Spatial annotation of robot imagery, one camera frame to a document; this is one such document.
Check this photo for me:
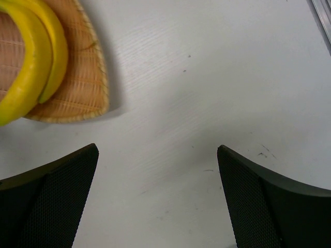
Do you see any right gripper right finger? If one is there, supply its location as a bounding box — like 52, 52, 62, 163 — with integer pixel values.
217, 145, 330, 247

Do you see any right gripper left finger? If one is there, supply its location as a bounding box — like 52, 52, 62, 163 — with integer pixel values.
1, 144, 99, 247

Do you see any yellow fake banana bunch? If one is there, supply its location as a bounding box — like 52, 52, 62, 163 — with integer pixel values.
1, 1, 68, 126

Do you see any woven triangular fruit basket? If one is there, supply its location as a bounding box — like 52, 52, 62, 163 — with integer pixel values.
1, 0, 110, 123

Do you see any right aluminium side rail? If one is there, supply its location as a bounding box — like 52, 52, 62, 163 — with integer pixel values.
311, 0, 330, 53

